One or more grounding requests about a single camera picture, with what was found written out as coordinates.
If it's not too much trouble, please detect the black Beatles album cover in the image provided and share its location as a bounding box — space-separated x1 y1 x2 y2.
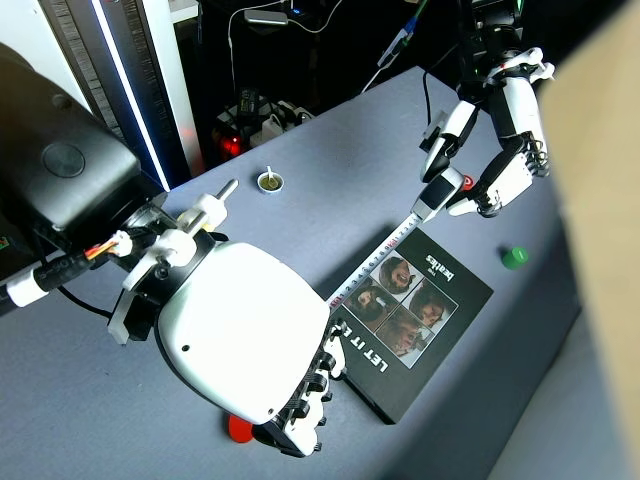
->
327 227 495 425

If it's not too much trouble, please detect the red heart block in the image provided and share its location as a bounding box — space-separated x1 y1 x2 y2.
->
227 414 256 445

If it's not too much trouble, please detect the grey table cloth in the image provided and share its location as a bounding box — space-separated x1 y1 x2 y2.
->
0 64 586 480

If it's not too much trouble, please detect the small cup with white spoon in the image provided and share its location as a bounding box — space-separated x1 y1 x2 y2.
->
256 165 285 195

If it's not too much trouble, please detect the black device with red light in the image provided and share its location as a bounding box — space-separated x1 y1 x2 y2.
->
212 112 251 162

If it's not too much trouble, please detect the white power strip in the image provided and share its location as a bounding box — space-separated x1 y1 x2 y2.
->
248 99 317 150

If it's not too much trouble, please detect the black power adapter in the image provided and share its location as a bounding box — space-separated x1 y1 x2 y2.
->
236 87 261 119

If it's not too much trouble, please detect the green cylinder block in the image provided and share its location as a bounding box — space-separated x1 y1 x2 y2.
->
501 245 530 271

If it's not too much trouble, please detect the grey flat device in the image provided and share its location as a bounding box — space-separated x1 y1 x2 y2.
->
243 8 290 26

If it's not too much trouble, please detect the beige cardboard sheet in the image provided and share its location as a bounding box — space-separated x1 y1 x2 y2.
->
537 0 640 480

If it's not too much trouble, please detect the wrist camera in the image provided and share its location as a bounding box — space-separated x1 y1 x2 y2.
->
106 289 161 346
418 110 447 151

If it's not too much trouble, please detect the black camera cable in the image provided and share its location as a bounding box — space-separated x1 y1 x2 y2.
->
57 284 115 320
422 69 434 126

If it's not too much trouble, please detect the thin white cable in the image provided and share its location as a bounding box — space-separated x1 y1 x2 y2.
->
227 0 346 94

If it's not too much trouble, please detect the white blue cable plug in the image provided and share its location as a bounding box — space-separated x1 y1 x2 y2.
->
359 0 431 96

